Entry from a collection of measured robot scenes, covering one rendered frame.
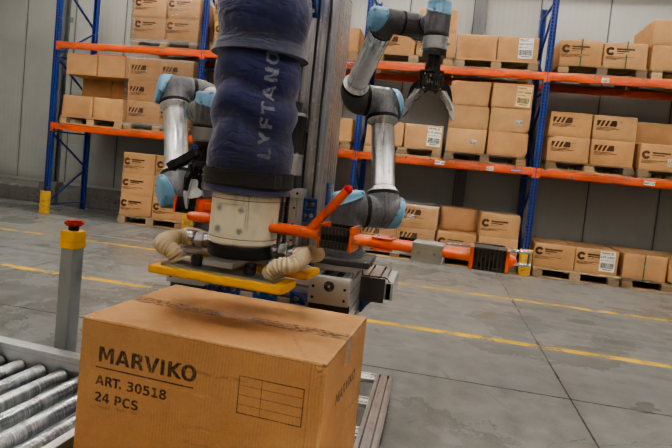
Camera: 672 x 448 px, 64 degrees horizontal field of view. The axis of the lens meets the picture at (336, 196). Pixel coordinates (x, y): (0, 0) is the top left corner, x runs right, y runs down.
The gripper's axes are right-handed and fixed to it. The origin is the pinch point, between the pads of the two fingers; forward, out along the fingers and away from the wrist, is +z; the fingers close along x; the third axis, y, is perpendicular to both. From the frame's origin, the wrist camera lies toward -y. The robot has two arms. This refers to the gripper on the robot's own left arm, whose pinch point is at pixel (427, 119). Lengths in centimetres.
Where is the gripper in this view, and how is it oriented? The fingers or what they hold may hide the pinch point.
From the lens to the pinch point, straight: 170.4
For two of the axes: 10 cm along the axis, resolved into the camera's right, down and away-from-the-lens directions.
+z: -1.0, 9.9, 0.6
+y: -1.9, 0.4, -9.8
